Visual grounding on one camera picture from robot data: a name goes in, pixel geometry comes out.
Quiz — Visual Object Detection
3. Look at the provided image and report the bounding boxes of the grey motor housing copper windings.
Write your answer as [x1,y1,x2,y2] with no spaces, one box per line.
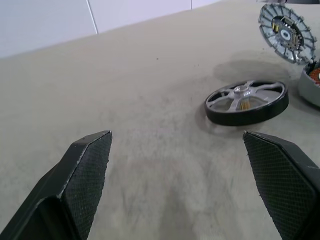
[297,59,320,108]

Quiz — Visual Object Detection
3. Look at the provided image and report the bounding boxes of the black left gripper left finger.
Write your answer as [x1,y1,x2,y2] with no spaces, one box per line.
[0,130,113,240]

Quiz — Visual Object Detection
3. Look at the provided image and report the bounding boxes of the black rimmed silver spoked rotor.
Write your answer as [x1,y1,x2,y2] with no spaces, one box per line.
[204,79,290,127]

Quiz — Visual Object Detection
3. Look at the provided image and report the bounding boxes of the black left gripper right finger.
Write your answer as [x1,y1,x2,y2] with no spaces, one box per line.
[242,130,320,240]

